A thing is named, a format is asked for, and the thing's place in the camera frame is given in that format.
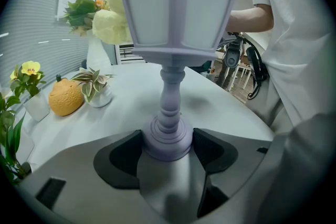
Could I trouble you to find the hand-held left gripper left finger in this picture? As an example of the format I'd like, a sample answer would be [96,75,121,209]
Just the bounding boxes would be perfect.
[93,130,144,189]

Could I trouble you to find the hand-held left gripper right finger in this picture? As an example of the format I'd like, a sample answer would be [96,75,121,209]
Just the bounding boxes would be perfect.
[193,127,239,219]

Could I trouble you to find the yellow fluffy cloth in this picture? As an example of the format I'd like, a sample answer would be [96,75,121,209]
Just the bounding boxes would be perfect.
[91,0,133,45]

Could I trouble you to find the purple lantern lamp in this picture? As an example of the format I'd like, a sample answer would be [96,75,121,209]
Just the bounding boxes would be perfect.
[110,0,248,162]

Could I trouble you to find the person's right forearm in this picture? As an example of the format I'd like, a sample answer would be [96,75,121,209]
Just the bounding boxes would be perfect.
[225,4,275,34]

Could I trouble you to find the variegated plant in white pot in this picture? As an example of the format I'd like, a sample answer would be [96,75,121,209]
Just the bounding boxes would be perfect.
[70,67,117,109]

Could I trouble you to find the orange fruit-shaped ornament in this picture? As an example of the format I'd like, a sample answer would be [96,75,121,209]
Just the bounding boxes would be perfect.
[48,73,85,117]

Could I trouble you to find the white small table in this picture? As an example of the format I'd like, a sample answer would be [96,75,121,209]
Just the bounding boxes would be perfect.
[228,61,253,91]

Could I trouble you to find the grey hanging device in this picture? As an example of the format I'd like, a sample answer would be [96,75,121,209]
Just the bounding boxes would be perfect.
[222,34,245,69]

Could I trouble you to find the yellow flower in white pot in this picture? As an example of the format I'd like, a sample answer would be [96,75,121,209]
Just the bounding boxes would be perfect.
[9,60,51,123]

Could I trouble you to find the white vase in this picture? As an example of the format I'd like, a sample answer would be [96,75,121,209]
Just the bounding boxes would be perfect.
[86,36,112,73]

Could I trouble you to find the tall green leafy plant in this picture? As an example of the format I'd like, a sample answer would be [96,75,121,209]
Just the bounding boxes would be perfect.
[0,90,33,185]

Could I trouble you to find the green leafy flower bouquet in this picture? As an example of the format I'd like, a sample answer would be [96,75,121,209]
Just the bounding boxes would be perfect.
[62,0,111,37]

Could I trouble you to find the person's white shirt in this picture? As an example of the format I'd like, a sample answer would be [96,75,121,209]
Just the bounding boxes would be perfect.
[246,0,336,134]

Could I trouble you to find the black strap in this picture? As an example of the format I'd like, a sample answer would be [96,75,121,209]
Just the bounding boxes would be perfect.
[245,46,269,100]

